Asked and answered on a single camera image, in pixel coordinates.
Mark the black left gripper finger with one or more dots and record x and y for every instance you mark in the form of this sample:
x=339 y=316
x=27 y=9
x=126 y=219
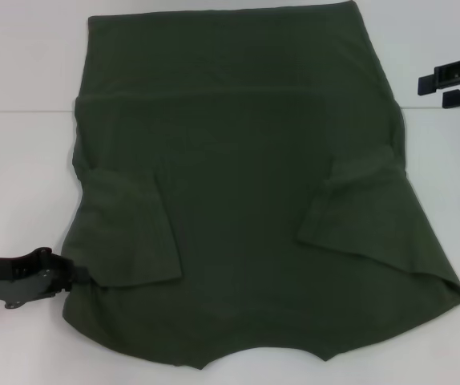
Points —
x=59 y=285
x=53 y=264

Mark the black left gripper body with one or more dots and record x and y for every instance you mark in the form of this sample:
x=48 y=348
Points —
x=1 y=286

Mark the dark green shirt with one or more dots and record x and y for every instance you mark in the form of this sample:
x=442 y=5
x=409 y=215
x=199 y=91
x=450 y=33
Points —
x=254 y=168

